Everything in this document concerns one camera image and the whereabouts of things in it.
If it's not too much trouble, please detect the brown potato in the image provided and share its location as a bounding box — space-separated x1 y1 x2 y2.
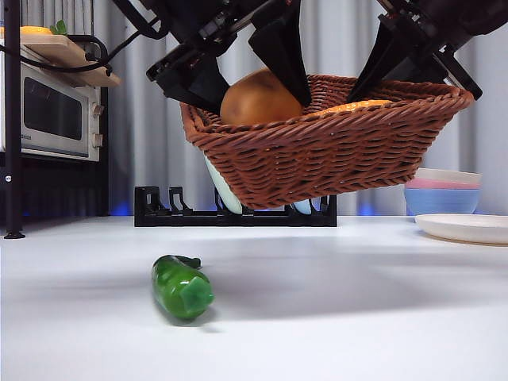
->
219 67 305 126

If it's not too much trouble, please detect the orange-yellow corn cob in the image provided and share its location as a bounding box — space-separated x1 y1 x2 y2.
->
307 98 394 118

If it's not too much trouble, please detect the brown woven wicker basket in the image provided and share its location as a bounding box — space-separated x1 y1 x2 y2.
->
179 73 475 210

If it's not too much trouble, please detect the grey pleated curtain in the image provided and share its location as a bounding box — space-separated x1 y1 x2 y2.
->
21 0 508 218

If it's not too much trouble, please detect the wooden cutting board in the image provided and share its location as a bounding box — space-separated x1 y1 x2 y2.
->
19 34 122 88

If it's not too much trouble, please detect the cream bowl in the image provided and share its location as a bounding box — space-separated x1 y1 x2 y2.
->
412 167 483 186

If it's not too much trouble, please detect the pale green plate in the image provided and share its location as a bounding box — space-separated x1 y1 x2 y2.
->
204 154 243 214

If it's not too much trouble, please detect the white toaster oven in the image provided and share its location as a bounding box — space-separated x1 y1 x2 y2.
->
0 43 102 163

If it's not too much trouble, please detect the pink bowl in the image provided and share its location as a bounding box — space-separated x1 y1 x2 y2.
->
405 178 482 191

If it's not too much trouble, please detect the blue bowl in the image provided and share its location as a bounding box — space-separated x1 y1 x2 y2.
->
404 187 481 216

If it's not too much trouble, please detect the yellow food item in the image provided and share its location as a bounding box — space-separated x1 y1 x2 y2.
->
19 25 55 37

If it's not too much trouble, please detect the black plastic dish rack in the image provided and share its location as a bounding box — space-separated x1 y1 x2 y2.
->
133 185 338 228

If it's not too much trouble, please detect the white shallow plate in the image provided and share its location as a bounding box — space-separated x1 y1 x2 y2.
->
414 213 508 245

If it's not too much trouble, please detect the thick black cable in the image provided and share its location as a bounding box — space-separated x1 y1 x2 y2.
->
110 0 174 40

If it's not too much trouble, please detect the thin black cable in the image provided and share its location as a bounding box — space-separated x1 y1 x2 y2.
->
0 33 160 75

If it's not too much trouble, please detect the black metal shelf frame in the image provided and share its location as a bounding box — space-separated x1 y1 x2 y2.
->
0 0 110 239

